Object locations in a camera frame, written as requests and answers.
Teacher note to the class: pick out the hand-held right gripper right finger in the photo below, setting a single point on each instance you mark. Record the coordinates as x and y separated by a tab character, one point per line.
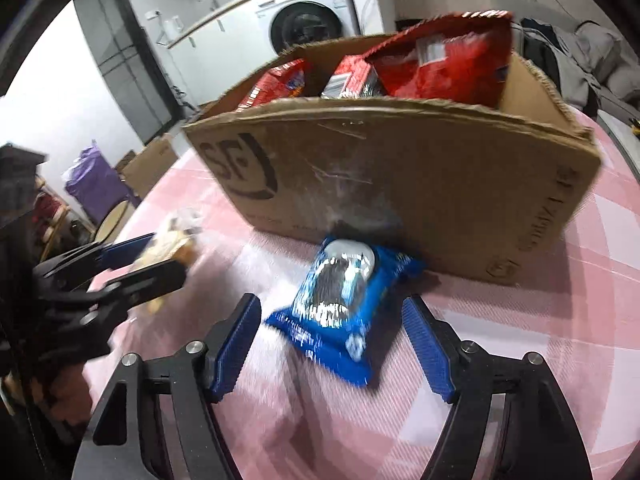
430	350

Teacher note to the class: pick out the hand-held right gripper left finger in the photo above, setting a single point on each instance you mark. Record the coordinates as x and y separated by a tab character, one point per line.
235	345

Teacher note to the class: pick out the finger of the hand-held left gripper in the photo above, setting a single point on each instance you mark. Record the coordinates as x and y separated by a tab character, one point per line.
122	252
150	280

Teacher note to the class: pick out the beige snack packet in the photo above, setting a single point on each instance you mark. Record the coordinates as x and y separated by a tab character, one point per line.
172	237

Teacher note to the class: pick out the blue cookie packet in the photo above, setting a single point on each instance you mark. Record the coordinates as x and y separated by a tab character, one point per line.
335	300

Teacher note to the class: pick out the brown cardboard box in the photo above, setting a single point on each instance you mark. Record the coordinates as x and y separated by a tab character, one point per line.
400	180

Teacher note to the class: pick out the red packet with blue logo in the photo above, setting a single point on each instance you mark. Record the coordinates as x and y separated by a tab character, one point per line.
272	87

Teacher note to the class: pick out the small red snack packet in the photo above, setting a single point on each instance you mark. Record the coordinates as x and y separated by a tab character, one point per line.
350	77

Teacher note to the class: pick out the large red snack packet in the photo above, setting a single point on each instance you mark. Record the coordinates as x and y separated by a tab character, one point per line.
450	60

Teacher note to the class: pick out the person's left hand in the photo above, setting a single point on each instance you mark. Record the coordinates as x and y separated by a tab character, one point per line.
55	392

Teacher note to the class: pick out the round wooden stool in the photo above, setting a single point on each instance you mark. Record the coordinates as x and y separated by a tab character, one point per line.
117	220

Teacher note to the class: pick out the purple bag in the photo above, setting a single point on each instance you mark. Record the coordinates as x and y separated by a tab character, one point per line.
97	185

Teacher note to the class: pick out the wooden rack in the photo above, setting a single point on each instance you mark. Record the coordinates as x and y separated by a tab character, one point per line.
50	215

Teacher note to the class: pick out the plain cardboard box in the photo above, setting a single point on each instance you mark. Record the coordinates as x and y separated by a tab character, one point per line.
150	165

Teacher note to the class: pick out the pink checked tablecloth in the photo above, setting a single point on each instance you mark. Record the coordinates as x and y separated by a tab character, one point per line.
525	330

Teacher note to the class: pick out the white counter cabinet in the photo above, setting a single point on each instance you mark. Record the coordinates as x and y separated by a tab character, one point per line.
215	45

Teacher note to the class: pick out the metal faucet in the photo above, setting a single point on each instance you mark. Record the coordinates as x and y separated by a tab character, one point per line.
207	1

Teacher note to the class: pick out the white washing machine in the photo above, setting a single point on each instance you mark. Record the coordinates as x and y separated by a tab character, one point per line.
310	10

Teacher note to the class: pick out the black clothing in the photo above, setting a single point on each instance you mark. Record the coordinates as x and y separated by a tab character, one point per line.
537	55

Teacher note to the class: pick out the grey sofa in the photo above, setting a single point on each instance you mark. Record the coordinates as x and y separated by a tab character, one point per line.
585	60

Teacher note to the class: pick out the grey pillow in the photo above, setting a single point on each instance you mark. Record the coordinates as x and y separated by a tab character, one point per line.
602	52

